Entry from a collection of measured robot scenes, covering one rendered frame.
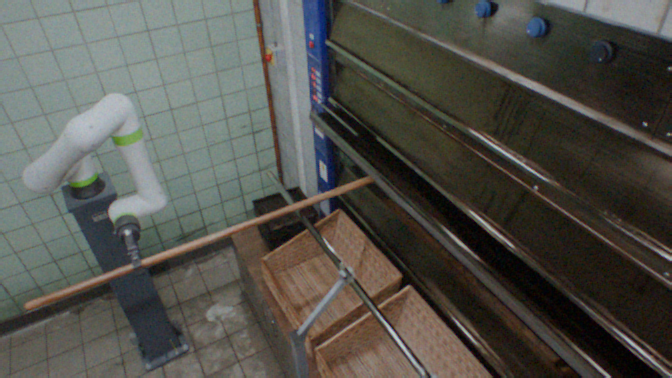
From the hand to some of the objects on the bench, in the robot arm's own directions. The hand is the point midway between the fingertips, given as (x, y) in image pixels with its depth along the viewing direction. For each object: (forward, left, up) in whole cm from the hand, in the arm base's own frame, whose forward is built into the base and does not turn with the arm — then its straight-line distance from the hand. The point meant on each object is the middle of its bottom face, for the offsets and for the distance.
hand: (138, 264), depth 168 cm
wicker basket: (+8, +74, -62) cm, 97 cm away
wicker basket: (+68, +70, -62) cm, 115 cm away
